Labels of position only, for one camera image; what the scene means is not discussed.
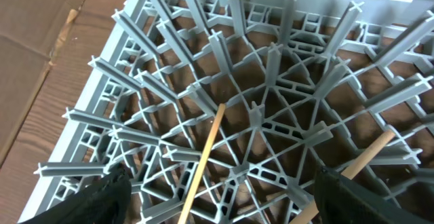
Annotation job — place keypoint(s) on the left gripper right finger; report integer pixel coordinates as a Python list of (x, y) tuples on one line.
[(341, 200)]

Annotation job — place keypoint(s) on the cardboard sheet beside table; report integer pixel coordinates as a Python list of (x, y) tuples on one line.
[(29, 30)]

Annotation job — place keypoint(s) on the wooden chopstick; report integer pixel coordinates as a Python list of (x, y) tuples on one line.
[(350, 172), (201, 166)]

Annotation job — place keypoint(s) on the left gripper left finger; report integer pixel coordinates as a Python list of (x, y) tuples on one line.
[(104, 201)]

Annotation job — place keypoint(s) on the grey plastic dishwasher rack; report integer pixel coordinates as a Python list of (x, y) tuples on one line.
[(305, 83)]

